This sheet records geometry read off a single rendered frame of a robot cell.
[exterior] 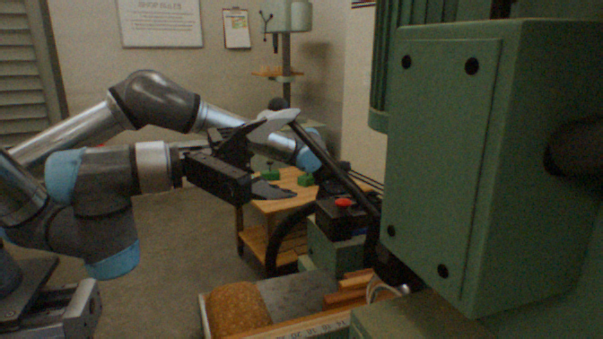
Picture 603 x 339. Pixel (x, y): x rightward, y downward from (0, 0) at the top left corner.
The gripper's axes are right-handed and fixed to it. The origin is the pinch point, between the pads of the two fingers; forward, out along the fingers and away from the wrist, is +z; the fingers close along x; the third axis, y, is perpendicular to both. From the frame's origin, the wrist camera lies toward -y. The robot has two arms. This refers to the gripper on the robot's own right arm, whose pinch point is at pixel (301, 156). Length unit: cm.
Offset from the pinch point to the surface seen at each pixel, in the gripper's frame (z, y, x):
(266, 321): -10.1, -14.8, 17.7
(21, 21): -101, 271, 4
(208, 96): 22, 285, 66
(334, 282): 3.9, -7.8, 20.9
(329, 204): 6.6, 1.5, 11.2
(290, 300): -4.7, -9.6, 20.5
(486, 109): -6.7, -39.1, -19.9
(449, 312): -0.3, -34.8, -0.9
